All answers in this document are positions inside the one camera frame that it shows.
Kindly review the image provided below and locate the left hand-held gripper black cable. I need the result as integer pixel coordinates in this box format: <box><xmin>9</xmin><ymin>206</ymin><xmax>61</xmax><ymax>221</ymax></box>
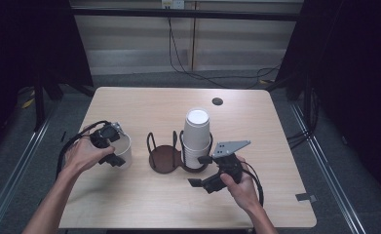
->
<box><xmin>55</xmin><ymin>120</ymin><xmax>111</xmax><ymax>180</ymax></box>

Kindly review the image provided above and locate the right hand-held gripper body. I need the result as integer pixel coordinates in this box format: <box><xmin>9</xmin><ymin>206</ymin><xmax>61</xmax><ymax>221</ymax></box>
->
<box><xmin>201</xmin><ymin>139</ymin><xmax>251</xmax><ymax>195</ymax></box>

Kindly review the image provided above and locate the person's right hand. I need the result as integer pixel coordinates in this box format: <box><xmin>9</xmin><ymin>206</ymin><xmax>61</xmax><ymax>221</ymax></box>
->
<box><xmin>219</xmin><ymin>155</ymin><xmax>260</xmax><ymax>213</ymax></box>

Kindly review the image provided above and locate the black floor cable bundle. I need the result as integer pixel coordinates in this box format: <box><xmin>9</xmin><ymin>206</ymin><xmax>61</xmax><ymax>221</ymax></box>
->
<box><xmin>286</xmin><ymin>87</ymin><xmax>319</xmax><ymax>150</ymax></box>

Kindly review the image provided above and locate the dark brown wire cup holder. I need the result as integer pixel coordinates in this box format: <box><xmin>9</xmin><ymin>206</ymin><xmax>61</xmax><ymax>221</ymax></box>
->
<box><xmin>145</xmin><ymin>131</ymin><xmax>214</xmax><ymax>176</ymax></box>

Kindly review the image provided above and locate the black curtain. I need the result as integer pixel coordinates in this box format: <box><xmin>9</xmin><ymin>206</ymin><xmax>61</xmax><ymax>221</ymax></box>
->
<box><xmin>0</xmin><ymin>0</ymin><xmax>95</xmax><ymax>157</ymax></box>
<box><xmin>275</xmin><ymin>0</ymin><xmax>381</xmax><ymax>196</ymax></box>

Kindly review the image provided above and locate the person's left hand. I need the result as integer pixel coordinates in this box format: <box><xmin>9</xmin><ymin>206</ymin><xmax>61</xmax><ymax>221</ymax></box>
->
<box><xmin>62</xmin><ymin>125</ymin><xmax>116</xmax><ymax>178</ymax></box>

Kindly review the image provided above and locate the stack of white cups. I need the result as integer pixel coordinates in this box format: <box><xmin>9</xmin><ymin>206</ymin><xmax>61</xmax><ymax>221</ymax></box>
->
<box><xmin>181</xmin><ymin>107</ymin><xmax>211</xmax><ymax>170</ymax></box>

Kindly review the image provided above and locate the black horizontal bar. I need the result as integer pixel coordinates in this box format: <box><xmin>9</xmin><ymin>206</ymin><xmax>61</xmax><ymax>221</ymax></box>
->
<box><xmin>71</xmin><ymin>7</ymin><xmax>302</xmax><ymax>22</ymax></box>

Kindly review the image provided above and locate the aluminium floor rail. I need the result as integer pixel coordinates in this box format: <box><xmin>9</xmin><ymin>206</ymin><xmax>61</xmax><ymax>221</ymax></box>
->
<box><xmin>0</xmin><ymin>106</ymin><xmax>60</xmax><ymax>234</ymax></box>
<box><xmin>288</xmin><ymin>101</ymin><xmax>367</xmax><ymax>234</ymax></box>

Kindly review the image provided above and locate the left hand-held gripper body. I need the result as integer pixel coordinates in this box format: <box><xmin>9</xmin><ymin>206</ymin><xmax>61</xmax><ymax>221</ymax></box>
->
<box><xmin>90</xmin><ymin>121</ymin><xmax>125</xmax><ymax>149</ymax></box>

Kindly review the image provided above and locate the hand-held gripper black cable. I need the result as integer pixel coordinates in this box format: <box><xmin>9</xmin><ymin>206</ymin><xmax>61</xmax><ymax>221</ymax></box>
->
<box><xmin>55</xmin><ymin>120</ymin><xmax>111</xmax><ymax>180</ymax></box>
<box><xmin>242</xmin><ymin>161</ymin><xmax>265</xmax><ymax>208</ymax></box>

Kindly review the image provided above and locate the white disposable paper cup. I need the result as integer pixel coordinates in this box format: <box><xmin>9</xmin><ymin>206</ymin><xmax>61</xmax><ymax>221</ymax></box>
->
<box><xmin>113</xmin><ymin>131</ymin><xmax>133</xmax><ymax>170</ymax></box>

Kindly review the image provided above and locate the grey tape piece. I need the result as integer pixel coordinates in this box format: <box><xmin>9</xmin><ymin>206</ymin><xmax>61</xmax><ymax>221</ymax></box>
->
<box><xmin>294</xmin><ymin>192</ymin><xmax>319</xmax><ymax>203</ymax></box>

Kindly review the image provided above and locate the white wall outlet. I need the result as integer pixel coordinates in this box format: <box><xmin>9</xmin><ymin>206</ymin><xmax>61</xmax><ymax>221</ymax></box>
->
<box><xmin>161</xmin><ymin>0</ymin><xmax>186</xmax><ymax>10</ymax></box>

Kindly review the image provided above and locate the right hand-held gripper black cable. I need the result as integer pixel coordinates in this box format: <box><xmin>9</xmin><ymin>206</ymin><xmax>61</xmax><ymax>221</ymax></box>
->
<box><xmin>242</xmin><ymin>161</ymin><xmax>265</xmax><ymax>208</ymax></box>

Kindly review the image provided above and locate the black hanging wall cable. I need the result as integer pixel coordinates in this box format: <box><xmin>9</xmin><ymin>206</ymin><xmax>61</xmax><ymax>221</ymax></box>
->
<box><xmin>167</xmin><ymin>16</ymin><xmax>282</xmax><ymax>91</ymax></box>

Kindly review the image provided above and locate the black metal stand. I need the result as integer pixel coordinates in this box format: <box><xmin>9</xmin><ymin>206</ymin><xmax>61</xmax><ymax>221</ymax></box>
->
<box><xmin>31</xmin><ymin>74</ymin><xmax>48</xmax><ymax>133</ymax></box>

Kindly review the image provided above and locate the yellow tape strip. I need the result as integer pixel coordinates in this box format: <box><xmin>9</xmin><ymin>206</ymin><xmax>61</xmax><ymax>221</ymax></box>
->
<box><xmin>21</xmin><ymin>97</ymin><xmax>36</xmax><ymax>110</ymax></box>

